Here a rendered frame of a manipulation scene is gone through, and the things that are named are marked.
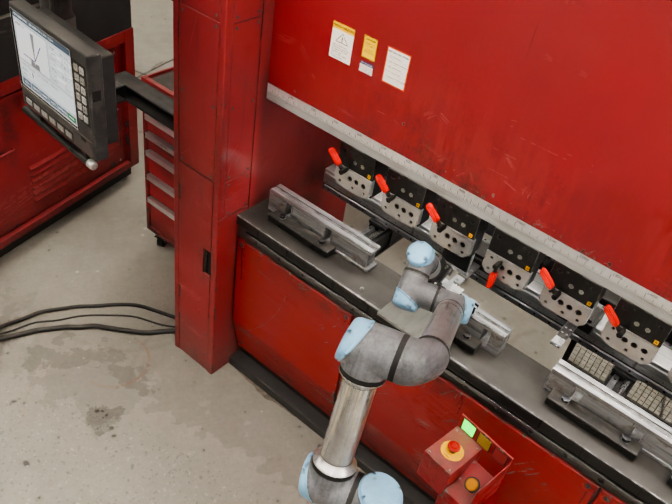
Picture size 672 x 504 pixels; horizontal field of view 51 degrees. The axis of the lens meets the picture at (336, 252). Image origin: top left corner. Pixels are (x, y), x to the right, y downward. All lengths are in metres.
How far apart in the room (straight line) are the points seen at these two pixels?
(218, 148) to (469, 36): 0.98
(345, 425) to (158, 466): 1.42
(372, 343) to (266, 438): 1.57
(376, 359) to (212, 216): 1.26
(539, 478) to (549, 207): 0.92
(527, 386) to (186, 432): 1.47
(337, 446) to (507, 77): 1.05
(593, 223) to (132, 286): 2.42
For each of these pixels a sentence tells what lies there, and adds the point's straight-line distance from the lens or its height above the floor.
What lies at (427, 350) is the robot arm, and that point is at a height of 1.39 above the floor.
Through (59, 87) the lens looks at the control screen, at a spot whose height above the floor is 1.42.
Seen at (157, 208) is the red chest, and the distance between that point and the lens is 3.69.
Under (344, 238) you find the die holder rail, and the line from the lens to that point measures 2.57.
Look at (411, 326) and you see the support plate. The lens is 2.24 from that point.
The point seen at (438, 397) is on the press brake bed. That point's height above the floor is 0.68.
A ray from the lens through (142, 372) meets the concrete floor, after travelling 3.34.
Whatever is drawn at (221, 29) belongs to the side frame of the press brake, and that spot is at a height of 1.63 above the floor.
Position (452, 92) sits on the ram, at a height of 1.67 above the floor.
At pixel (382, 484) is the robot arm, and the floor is 1.00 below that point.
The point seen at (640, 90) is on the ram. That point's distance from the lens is 1.85.
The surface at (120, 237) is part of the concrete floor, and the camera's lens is 4.03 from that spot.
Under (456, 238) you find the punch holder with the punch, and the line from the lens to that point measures 2.24.
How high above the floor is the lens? 2.55
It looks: 39 degrees down
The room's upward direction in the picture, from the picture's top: 10 degrees clockwise
